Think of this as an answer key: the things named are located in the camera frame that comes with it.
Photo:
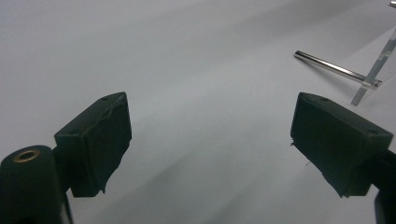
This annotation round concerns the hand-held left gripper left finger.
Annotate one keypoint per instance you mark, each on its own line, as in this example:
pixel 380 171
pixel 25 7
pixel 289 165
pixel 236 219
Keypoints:
pixel 99 140

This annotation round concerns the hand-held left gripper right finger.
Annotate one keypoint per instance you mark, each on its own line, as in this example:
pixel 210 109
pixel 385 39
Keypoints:
pixel 336 143

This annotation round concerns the clear acrylic plate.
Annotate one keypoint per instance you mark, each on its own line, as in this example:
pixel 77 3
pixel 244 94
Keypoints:
pixel 373 71

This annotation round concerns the long thin metal rod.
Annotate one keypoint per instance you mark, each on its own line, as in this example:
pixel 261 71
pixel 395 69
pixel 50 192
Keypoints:
pixel 327 66

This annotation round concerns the short thin metal rod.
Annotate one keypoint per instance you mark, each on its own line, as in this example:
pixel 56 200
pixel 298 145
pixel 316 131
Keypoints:
pixel 393 3

